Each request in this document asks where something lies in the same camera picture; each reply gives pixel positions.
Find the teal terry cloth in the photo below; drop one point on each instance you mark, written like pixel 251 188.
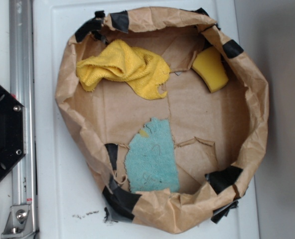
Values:
pixel 150 161

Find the yellow microfibre cloth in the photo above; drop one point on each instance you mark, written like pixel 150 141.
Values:
pixel 143 70

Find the brown paper bag bin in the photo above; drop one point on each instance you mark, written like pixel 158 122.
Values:
pixel 92 118

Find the yellow sponge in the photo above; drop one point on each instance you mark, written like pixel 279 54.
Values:
pixel 209 67

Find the aluminium extrusion rail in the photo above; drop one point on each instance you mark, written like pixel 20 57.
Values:
pixel 24 179

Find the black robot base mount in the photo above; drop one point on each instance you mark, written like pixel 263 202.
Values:
pixel 11 132

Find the metal corner bracket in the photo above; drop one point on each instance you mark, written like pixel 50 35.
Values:
pixel 19 223

